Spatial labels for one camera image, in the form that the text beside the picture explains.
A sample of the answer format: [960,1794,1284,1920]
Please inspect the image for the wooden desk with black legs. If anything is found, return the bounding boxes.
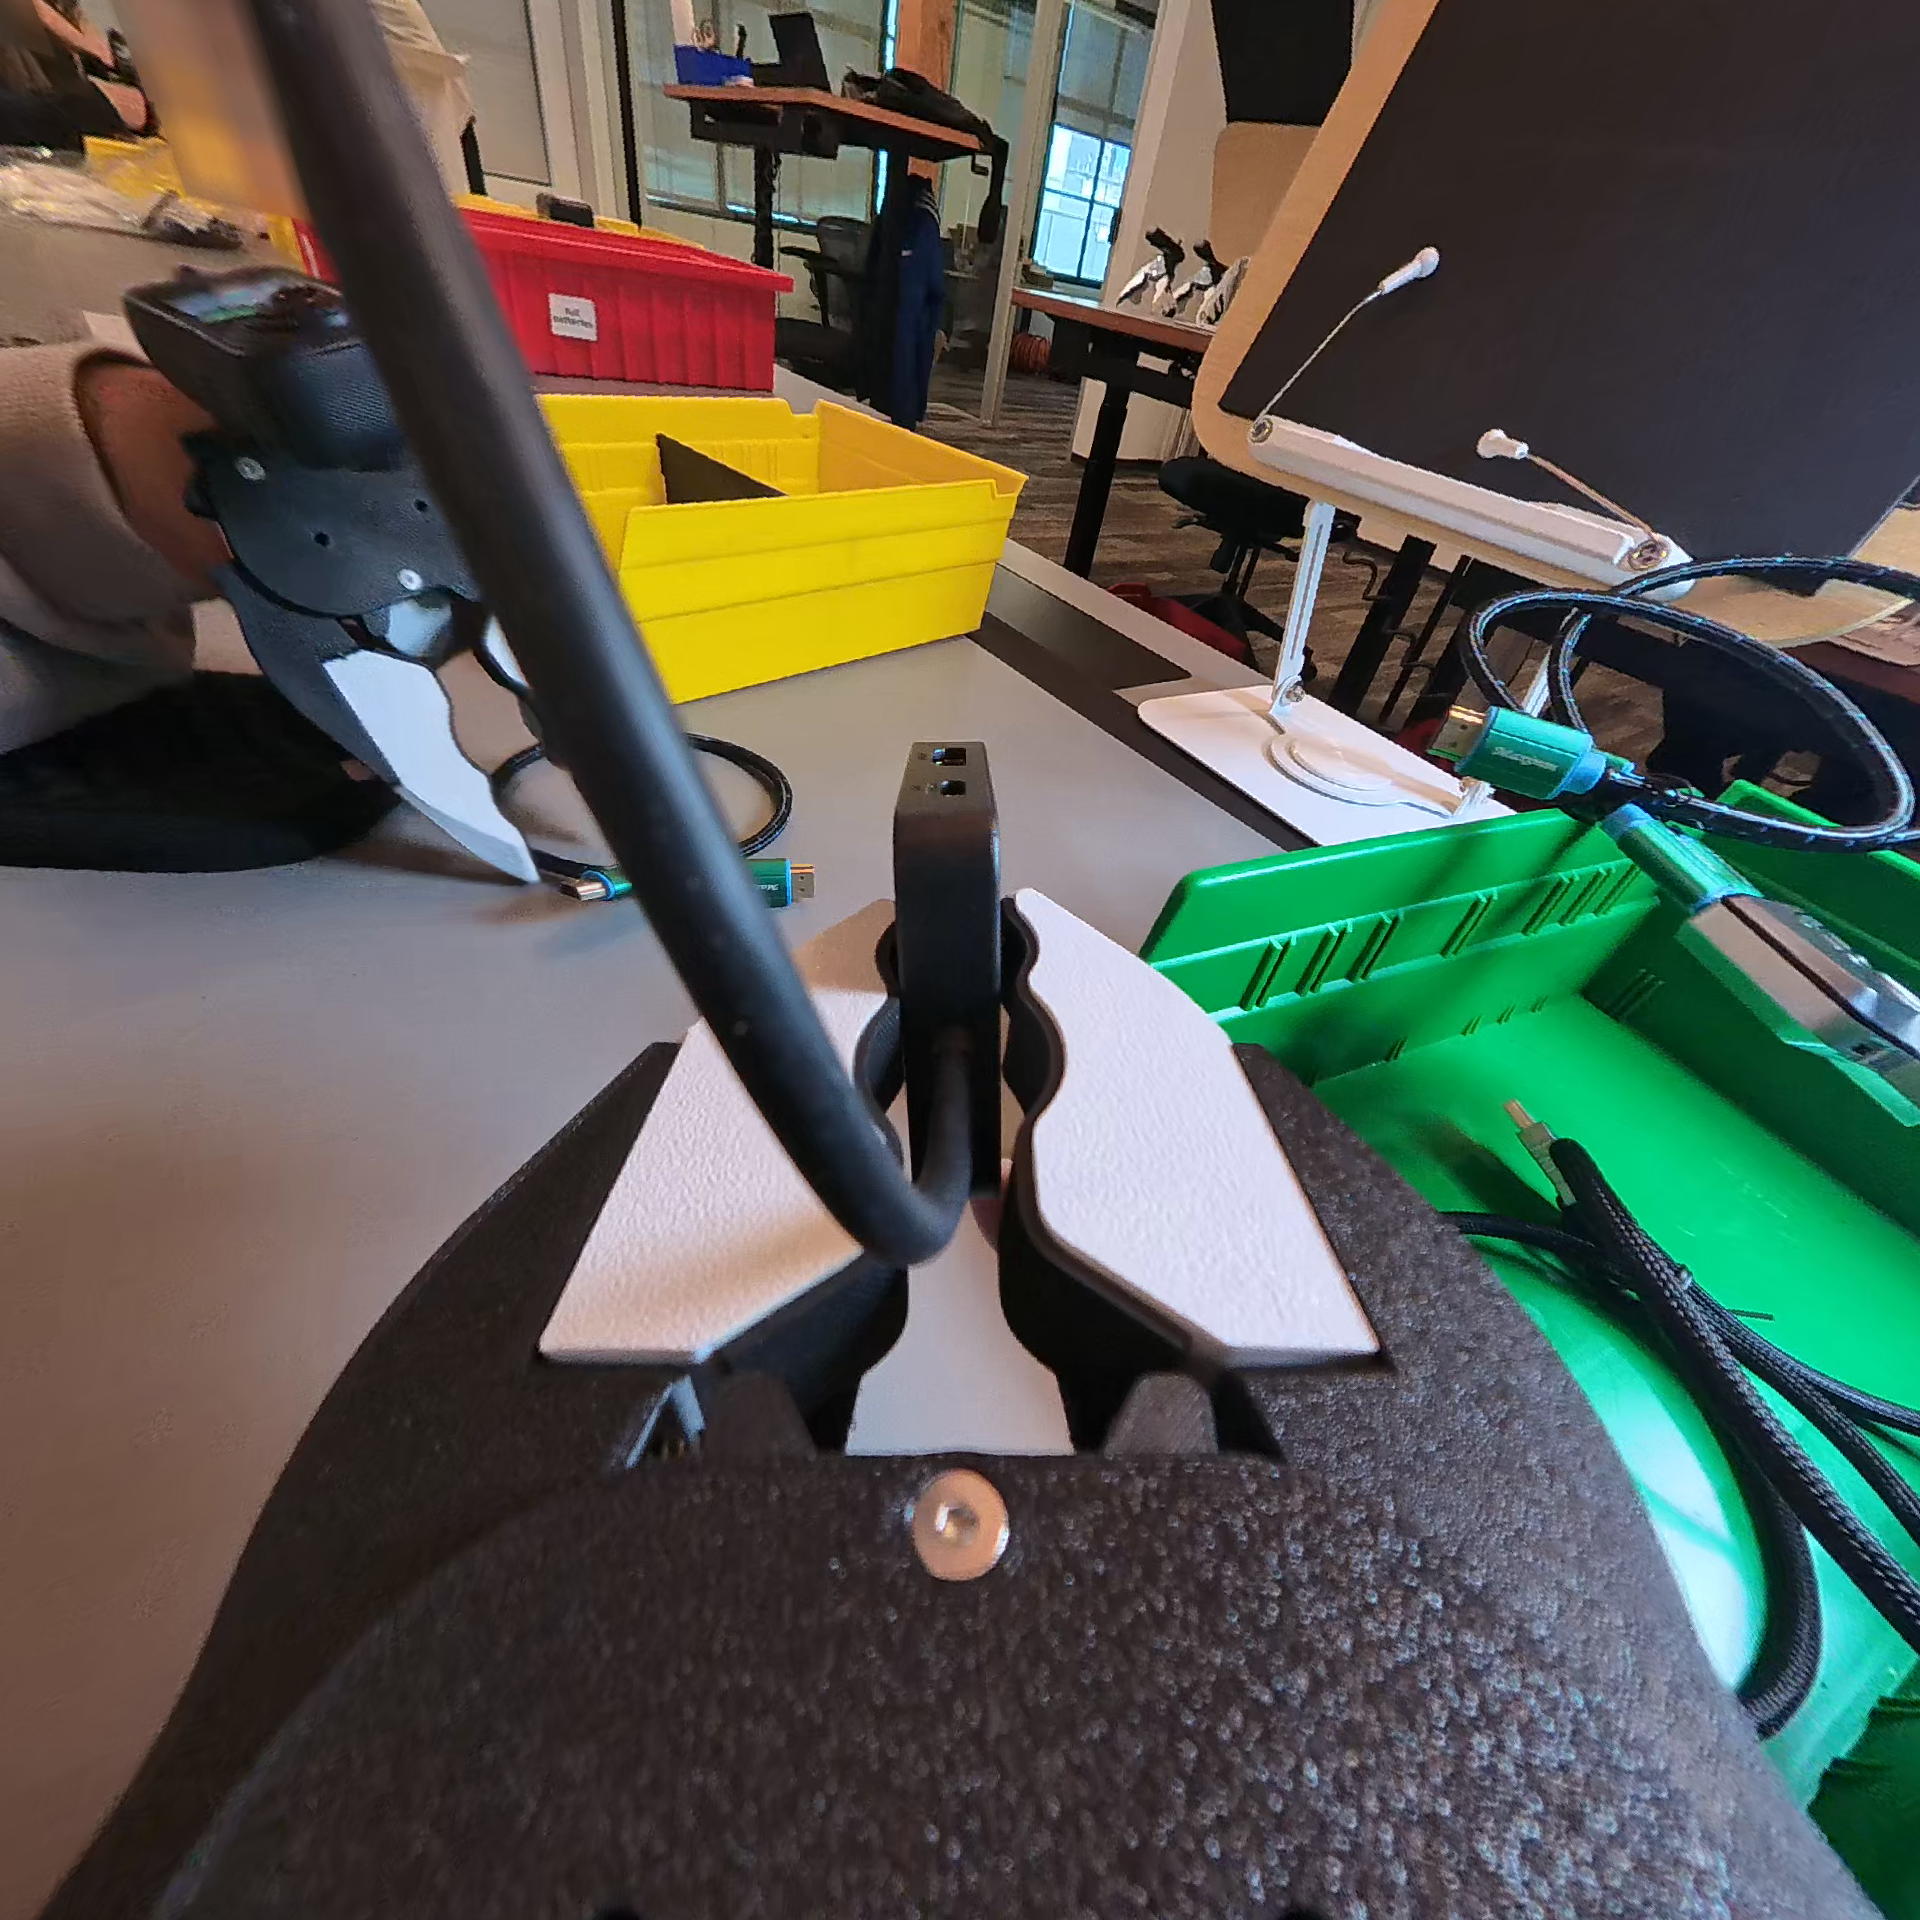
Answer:
[1014,291,1215,580]

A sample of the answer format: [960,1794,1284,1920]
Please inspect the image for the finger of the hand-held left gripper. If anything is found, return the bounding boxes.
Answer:
[315,646,540,888]
[479,603,540,740]

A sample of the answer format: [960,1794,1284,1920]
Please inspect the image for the person's left hand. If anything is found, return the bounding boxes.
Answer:
[72,359,223,592]

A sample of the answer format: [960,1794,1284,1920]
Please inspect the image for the black bin divider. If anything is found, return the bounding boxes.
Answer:
[654,427,789,513]

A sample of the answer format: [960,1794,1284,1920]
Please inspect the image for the silver hdmi switch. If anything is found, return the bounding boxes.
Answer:
[1674,888,1920,1125]

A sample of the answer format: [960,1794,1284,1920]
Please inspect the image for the black office chair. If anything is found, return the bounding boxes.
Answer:
[1155,458,1362,679]

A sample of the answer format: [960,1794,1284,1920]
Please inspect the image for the wooden standing desk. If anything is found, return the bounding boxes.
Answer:
[664,82,1014,270]

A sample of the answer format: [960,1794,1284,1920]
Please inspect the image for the hanging dark blue jacket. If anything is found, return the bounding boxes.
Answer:
[861,175,946,427]

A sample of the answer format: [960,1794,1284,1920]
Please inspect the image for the white board stand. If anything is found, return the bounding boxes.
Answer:
[1142,251,1696,852]

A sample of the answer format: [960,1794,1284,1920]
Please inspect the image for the yellow plastic bin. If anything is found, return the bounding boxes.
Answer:
[537,389,1031,713]

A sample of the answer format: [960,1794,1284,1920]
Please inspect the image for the thick smooth black cable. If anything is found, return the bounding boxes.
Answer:
[243,0,983,1266]

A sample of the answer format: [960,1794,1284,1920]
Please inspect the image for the red plastic bin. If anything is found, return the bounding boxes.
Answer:
[295,208,793,397]

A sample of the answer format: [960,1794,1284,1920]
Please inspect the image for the cluster of grey tools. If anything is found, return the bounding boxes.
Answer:
[1111,224,1251,325]

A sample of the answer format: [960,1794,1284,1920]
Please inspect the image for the person's left forearm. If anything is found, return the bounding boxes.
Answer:
[0,342,205,758]

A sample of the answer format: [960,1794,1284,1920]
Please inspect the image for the braided hdmi cable green plugs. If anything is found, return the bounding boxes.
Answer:
[1424,557,1920,939]
[489,735,822,906]

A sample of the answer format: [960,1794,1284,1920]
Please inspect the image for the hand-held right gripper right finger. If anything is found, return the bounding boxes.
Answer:
[999,888,1381,1430]

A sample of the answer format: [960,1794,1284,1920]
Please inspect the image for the green plastic bin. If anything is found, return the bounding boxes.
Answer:
[1142,779,1920,1920]

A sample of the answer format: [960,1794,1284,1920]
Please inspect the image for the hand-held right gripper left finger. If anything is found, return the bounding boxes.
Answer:
[537,904,919,1400]

